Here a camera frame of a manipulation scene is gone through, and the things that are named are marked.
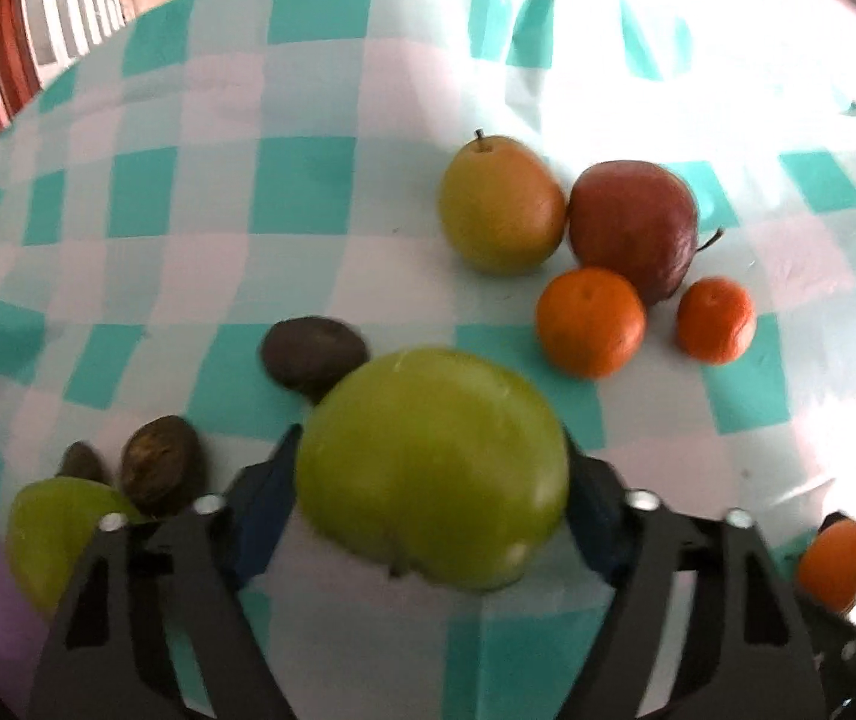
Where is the brown wrinkled passion fruit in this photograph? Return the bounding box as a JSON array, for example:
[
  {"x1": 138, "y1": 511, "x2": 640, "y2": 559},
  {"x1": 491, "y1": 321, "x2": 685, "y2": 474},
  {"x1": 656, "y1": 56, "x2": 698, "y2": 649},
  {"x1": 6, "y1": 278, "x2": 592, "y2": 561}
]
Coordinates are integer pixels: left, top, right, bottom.
[{"x1": 119, "y1": 415, "x2": 206, "y2": 518}]

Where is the small orange mandarin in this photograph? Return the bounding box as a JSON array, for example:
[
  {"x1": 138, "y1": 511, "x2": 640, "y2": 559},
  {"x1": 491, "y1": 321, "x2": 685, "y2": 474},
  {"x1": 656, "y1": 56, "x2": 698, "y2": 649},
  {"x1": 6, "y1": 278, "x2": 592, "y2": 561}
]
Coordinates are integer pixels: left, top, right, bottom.
[{"x1": 675, "y1": 277, "x2": 757, "y2": 366}]

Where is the large green apple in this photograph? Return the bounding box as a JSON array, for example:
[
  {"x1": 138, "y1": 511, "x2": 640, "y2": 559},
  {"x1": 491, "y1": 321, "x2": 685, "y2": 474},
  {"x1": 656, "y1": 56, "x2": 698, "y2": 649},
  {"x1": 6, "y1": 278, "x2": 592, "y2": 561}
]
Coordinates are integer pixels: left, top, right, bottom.
[{"x1": 295, "y1": 346, "x2": 570, "y2": 592}]

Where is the dark brown passion fruit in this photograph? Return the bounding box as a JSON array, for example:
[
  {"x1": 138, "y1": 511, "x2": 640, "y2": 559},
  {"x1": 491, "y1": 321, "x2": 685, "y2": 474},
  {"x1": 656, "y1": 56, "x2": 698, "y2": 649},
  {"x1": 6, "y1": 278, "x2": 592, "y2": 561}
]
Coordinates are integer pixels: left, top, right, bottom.
[{"x1": 259, "y1": 316, "x2": 371, "y2": 405}]

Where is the large orange mandarin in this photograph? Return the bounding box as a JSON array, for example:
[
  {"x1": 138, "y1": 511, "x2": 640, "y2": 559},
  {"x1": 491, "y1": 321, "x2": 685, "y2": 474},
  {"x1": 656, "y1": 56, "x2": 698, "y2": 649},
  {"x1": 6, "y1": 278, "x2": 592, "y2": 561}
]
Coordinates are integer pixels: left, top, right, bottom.
[{"x1": 534, "y1": 266, "x2": 646, "y2": 380}]

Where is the red apple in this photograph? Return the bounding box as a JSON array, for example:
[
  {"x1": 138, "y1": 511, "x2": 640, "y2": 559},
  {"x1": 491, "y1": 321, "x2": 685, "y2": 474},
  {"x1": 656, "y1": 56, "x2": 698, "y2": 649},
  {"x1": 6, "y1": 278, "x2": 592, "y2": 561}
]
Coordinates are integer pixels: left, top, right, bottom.
[{"x1": 568, "y1": 160, "x2": 698, "y2": 305}]

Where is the yellow pear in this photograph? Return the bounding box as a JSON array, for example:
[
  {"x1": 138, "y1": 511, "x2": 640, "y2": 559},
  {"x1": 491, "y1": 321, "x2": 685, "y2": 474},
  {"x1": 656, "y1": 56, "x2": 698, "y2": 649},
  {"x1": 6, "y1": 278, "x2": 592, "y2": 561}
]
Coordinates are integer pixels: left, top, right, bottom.
[{"x1": 438, "y1": 128, "x2": 567, "y2": 277}]

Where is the small dark passion fruit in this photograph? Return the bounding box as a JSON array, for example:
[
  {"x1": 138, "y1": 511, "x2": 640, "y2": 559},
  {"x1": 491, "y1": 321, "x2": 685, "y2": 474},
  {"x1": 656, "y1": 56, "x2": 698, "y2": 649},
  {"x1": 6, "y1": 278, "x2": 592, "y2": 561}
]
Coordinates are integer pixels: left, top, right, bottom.
[{"x1": 57, "y1": 442, "x2": 109, "y2": 484}]

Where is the teal white checkered tablecloth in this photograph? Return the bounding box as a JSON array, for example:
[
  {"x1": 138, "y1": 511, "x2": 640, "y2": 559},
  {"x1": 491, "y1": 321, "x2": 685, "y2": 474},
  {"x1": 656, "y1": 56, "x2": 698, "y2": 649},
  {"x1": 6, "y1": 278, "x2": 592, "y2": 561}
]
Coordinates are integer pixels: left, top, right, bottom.
[{"x1": 0, "y1": 0, "x2": 856, "y2": 720}]

